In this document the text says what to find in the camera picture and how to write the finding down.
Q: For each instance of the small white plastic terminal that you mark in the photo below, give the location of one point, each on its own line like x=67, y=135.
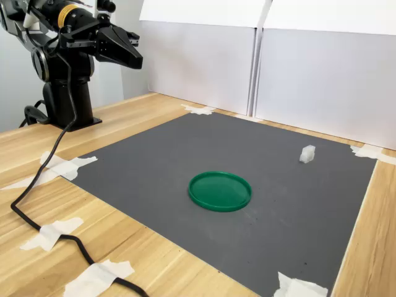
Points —
x=307, y=154

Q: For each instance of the round green lid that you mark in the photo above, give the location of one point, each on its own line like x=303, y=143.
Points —
x=219, y=191

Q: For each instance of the white partition panel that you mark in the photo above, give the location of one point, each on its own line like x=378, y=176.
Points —
x=325, y=77
x=198, y=62

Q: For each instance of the white tape piece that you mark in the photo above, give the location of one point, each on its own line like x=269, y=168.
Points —
x=49, y=235
x=92, y=278
x=294, y=287
x=62, y=167
x=365, y=152
x=198, y=109
x=247, y=117

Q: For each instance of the dark grey mat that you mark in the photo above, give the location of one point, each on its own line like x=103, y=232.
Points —
x=216, y=247

